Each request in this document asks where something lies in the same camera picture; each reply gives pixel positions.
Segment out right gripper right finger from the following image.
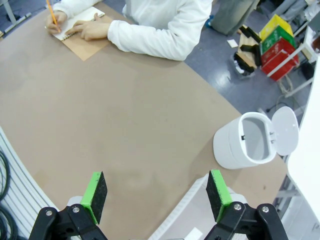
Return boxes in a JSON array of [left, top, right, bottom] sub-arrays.
[[199, 169, 288, 240]]

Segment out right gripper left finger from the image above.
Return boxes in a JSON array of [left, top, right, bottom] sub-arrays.
[[28, 171, 108, 240]]

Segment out yellow pencil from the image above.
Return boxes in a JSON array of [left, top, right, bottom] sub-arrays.
[[46, 0, 61, 33]]

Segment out person's left forearm white sleeve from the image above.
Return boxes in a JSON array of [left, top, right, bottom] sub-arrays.
[[107, 19, 201, 62]]

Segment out person's right forearm white sleeve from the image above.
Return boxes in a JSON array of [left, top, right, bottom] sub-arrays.
[[52, 0, 103, 13]]

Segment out person's left hand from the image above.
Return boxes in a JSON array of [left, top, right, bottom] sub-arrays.
[[65, 19, 112, 41]]

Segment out person's right hand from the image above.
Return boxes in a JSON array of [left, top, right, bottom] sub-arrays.
[[44, 10, 68, 35]]

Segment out white perforated plastic basket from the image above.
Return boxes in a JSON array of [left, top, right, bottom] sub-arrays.
[[148, 173, 251, 240]]

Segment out white lidded trash bin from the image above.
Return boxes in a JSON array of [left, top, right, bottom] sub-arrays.
[[212, 106, 300, 170]]

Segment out white ribbed panel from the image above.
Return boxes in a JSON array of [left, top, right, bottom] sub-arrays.
[[0, 126, 61, 240]]

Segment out large white side table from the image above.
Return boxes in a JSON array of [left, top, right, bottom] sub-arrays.
[[286, 77, 320, 193]]

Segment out wooden black floor stand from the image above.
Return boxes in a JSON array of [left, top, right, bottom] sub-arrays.
[[233, 24, 263, 79]]

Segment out green bag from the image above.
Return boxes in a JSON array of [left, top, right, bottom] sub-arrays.
[[259, 26, 297, 55]]

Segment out person's torso white hoodie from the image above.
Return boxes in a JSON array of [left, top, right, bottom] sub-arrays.
[[121, 0, 213, 38]]

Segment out black floor cables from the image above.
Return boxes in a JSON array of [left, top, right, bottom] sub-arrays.
[[0, 149, 17, 240]]

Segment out white desk leg frame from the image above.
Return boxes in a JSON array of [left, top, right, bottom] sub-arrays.
[[0, 0, 32, 36]]

